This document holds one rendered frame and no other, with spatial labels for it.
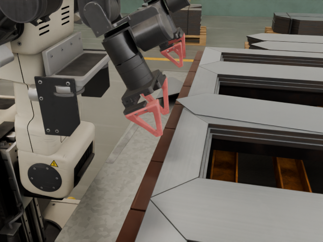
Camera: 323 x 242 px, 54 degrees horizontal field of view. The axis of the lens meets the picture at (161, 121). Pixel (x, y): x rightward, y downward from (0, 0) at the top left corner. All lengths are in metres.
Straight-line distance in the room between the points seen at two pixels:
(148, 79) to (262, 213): 0.34
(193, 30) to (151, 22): 4.67
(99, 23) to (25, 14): 0.13
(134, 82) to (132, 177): 0.48
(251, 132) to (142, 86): 0.45
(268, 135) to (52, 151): 0.61
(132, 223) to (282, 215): 0.29
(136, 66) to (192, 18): 4.62
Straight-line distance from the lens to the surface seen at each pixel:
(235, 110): 1.05
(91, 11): 0.58
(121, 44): 0.59
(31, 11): 0.62
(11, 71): 0.91
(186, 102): 1.08
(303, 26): 5.49
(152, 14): 0.58
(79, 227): 0.89
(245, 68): 1.46
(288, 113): 1.08
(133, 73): 0.60
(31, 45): 0.80
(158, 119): 0.59
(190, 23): 5.22
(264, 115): 1.04
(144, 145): 1.17
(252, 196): 0.71
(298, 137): 0.98
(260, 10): 8.00
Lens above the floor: 1.31
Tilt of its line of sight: 28 degrees down
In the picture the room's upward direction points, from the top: straight up
